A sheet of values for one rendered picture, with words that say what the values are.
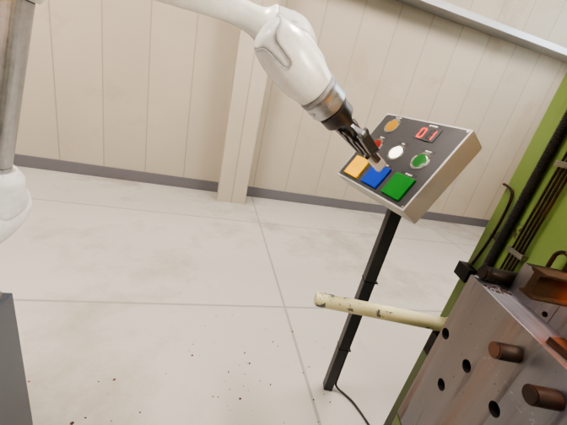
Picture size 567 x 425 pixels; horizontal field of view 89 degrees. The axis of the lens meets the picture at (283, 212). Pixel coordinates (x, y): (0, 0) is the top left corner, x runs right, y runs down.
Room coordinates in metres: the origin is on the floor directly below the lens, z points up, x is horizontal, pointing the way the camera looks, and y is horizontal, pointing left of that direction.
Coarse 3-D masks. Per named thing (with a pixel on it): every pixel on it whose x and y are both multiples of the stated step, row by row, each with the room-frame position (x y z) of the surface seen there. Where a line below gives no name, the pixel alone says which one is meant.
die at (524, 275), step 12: (528, 264) 0.52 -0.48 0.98; (516, 276) 0.53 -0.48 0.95; (528, 276) 0.51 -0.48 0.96; (516, 288) 0.51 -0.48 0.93; (528, 300) 0.48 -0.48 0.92; (540, 312) 0.45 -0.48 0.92; (552, 312) 0.43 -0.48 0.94; (564, 312) 0.42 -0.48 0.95; (552, 324) 0.42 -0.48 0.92; (564, 324) 0.41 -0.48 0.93; (564, 336) 0.40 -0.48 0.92
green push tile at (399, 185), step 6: (396, 174) 0.87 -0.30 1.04; (390, 180) 0.86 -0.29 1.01; (396, 180) 0.85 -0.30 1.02; (402, 180) 0.83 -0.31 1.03; (408, 180) 0.82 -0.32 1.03; (414, 180) 0.81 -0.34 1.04; (384, 186) 0.86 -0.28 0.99; (390, 186) 0.85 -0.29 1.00; (396, 186) 0.83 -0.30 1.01; (402, 186) 0.82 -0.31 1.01; (408, 186) 0.81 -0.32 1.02; (384, 192) 0.84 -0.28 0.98; (390, 192) 0.83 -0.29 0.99; (396, 192) 0.82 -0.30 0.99; (402, 192) 0.80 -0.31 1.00; (396, 198) 0.80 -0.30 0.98
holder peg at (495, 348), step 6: (492, 342) 0.40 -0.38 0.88; (498, 342) 0.39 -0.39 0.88; (492, 348) 0.39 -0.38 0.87; (498, 348) 0.38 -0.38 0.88; (504, 348) 0.38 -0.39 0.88; (510, 348) 0.39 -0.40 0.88; (516, 348) 0.39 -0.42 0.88; (492, 354) 0.39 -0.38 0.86; (498, 354) 0.38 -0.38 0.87; (504, 354) 0.38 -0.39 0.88; (510, 354) 0.38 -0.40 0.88; (516, 354) 0.38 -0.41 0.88; (522, 354) 0.38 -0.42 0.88; (504, 360) 0.38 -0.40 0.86; (510, 360) 0.38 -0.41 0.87; (516, 360) 0.38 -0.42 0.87
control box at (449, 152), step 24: (384, 120) 1.11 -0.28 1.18; (408, 120) 1.02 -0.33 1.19; (384, 144) 1.01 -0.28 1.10; (408, 144) 0.94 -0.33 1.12; (432, 144) 0.88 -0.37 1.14; (456, 144) 0.82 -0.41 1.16; (480, 144) 0.85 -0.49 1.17; (408, 168) 0.87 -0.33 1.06; (432, 168) 0.81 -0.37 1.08; (456, 168) 0.83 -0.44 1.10; (408, 192) 0.80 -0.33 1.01; (432, 192) 0.80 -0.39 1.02; (408, 216) 0.78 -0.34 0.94
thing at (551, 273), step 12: (540, 276) 0.39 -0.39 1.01; (552, 276) 0.39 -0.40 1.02; (564, 276) 0.40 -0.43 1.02; (528, 288) 0.40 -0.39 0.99; (540, 288) 0.39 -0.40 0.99; (552, 288) 0.40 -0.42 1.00; (564, 288) 0.40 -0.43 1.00; (540, 300) 0.39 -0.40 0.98; (552, 300) 0.39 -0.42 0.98; (564, 300) 0.40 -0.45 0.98
